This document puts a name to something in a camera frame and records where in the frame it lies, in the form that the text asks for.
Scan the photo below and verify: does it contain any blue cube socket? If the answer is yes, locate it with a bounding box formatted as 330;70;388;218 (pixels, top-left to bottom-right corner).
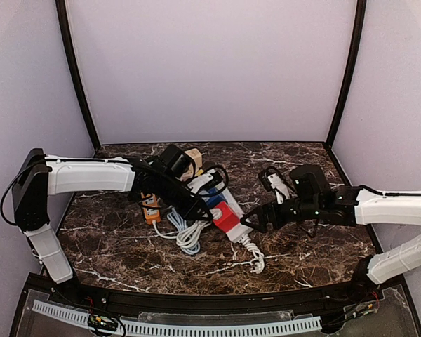
202;187;227;209

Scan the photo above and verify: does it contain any white power strip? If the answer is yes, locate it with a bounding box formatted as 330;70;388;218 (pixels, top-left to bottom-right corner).
187;173;253;246

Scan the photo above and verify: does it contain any red cube socket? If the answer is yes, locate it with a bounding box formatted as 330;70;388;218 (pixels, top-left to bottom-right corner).
213;201;240;233

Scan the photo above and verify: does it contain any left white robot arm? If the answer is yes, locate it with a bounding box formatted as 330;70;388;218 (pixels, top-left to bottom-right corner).
5;145;213;284

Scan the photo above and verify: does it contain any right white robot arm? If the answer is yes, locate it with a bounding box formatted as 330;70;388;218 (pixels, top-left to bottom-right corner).
241;164;421;289

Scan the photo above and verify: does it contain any beige cube socket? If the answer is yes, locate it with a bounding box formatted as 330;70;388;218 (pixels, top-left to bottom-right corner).
180;147;203;181

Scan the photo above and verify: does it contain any orange power strip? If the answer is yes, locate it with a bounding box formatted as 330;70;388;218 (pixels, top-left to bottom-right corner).
141;193;161;225

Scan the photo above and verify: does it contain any light blue cable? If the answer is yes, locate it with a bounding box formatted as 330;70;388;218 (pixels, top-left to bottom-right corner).
166;206;201;256

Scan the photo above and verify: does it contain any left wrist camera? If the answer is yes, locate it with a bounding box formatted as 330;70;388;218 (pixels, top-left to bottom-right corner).
159;144;194;178

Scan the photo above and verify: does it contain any white strip coiled cable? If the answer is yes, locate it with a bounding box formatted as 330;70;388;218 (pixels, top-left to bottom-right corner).
241;235;266;275

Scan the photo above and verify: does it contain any black front rail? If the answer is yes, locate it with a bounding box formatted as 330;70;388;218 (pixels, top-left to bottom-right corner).
27;273;404;320

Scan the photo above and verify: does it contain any white slotted cable duct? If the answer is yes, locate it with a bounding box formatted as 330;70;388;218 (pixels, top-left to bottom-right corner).
32;300;321;336

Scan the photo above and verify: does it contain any left black frame post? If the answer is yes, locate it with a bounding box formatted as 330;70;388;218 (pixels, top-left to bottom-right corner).
55;0;101;151

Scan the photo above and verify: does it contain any black frame post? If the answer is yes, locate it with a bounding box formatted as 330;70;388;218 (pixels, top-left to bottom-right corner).
325;0;367;150
55;0;101;151

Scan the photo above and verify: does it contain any right black frame post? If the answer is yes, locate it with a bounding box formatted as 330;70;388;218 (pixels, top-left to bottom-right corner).
325;0;367;150

